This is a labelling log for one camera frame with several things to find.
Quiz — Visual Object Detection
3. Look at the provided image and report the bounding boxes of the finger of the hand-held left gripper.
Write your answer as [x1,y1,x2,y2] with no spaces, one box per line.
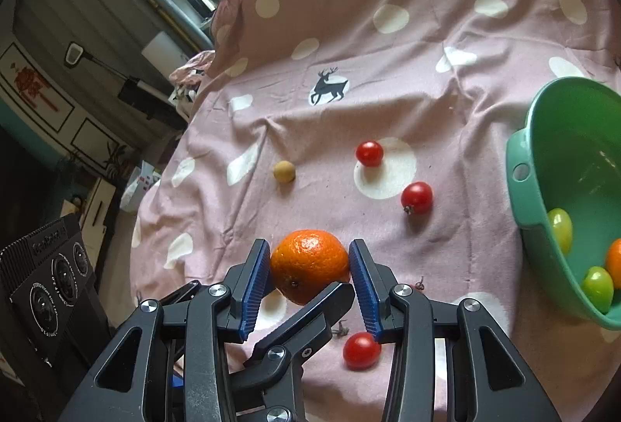
[228,282,356,422]

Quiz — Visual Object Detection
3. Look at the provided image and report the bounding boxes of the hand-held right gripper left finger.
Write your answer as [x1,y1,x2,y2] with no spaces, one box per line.
[70,239,271,422]

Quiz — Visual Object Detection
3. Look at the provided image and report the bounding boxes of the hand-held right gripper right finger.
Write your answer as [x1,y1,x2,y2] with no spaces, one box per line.
[348,239,561,422]

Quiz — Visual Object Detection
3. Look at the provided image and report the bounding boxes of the orange mandarin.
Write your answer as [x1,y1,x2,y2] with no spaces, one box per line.
[605,238,621,289]
[270,229,351,305]

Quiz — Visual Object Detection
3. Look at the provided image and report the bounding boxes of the green round fruit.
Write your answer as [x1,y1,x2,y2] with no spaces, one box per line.
[547,208,573,256]
[581,266,614,313]

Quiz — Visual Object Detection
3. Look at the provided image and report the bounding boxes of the green plastic bowl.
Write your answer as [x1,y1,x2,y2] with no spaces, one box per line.
[505,77,621,330]

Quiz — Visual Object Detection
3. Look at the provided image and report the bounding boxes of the red cherry tomato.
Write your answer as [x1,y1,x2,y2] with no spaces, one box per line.
[401,182,434,215]
[356,141,384,168]
[342,332,382,371]

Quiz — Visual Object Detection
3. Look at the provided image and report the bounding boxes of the white cabinet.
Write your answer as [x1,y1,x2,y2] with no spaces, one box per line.
[80,177,117,233]

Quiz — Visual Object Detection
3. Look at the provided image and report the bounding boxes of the tan round longan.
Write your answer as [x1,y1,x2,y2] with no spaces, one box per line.
[273,160,296,183]

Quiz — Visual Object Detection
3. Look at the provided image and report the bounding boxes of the white plastic bag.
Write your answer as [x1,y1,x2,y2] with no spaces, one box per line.
[121,160,162,214]

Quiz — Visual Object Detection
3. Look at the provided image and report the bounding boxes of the patterned white cloth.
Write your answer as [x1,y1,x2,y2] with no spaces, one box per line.
[170,83,202,112]

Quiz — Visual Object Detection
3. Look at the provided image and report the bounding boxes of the crumpled pink cloth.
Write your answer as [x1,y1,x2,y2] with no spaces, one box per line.
[169,50,215,86]

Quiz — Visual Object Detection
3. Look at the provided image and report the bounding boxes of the pink polka dot blanket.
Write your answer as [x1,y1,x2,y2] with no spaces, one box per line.
[131,0,621,422]

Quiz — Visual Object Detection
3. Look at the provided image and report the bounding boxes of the red wall poster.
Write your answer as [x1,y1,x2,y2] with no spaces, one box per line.
[0,41,76,134]

